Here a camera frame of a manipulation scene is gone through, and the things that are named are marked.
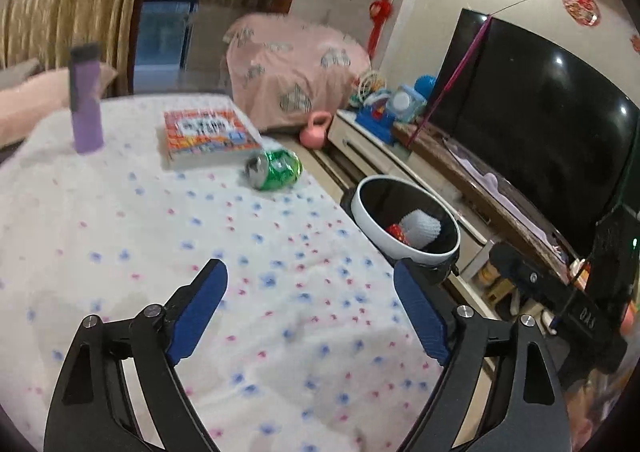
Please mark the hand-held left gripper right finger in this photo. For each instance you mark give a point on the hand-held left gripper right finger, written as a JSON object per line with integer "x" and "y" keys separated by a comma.
{"x": 420, "y": 312}

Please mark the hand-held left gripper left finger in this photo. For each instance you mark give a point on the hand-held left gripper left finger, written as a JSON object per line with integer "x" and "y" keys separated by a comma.
{"x": 200, "y": 312}

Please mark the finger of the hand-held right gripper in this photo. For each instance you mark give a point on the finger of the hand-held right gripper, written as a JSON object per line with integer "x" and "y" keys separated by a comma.
{"x": 525, "y": 277}

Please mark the white foam fruit net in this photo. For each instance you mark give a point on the white foam fruit net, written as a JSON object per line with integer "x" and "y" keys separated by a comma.
{"x": 420, "y": 229}

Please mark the white round waste bin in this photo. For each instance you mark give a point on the white round waste bin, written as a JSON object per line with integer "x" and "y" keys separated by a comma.
{"x": 367, "y": 217}

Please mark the person's right forearm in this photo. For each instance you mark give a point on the person's right forearm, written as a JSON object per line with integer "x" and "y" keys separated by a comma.
{"x": 602, "y": 402}

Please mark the pale cloth on cabinet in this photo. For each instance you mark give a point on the pale cloth on cabinet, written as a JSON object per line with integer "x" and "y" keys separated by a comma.
{"x": 500, "y": 187}

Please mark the floral white tablecloth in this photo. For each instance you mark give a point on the floral white tablecloth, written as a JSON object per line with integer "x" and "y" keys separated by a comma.
{"x": 150, "y": 232}

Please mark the black television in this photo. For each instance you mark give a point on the black television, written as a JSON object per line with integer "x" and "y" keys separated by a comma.
{"x": 540, "y": 122}

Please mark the crushed green can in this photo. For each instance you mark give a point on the crushed green can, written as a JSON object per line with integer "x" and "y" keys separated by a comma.
{"x": 275, "y": 170}

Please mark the colourful thick book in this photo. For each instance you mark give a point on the colourful thick book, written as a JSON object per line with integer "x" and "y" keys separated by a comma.
{"x": 207, "y": 137}

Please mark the blue toy set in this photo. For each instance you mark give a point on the blue toy set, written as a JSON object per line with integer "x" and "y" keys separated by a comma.
{"x": 385, "y": 110}

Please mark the pink kettlebell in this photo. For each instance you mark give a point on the pink kettlebell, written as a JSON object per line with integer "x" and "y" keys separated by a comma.
{"x": 316, "y": 132}

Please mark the magenta rod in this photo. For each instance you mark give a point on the magenta rod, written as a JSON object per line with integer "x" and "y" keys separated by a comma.
{"x": 450, "y": 80}

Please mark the blue spiky ball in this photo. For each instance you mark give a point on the blue spiky ball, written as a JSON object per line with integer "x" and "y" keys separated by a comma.
{"x": 426, "y": 86}

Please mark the purple tumbler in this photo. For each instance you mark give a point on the purple tumbler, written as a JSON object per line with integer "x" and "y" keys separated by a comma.
{"x": 86, "y": 102}

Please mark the pink pillow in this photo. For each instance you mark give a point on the pink pillow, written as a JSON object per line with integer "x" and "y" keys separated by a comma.
{"x": 35, "y": 102}

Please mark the pink printed furniture cover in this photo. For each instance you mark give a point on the pink printed furniture cover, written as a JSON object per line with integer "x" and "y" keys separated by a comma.
{"x": 295, "y": 62}

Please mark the window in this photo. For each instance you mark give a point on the window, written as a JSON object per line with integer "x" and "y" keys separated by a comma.
{"x": 170, "y": 7}

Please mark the round red wall decoration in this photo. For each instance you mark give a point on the round red wall decoration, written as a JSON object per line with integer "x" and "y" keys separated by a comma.
{"x": 580, "y": 6}

